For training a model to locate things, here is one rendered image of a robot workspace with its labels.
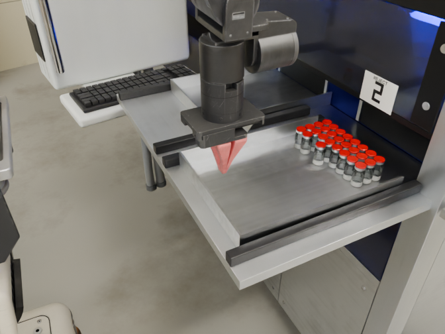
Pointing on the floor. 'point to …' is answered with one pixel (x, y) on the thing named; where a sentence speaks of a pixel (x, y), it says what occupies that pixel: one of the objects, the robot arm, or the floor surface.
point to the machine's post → (413, 246)
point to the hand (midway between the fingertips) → (222, 167)
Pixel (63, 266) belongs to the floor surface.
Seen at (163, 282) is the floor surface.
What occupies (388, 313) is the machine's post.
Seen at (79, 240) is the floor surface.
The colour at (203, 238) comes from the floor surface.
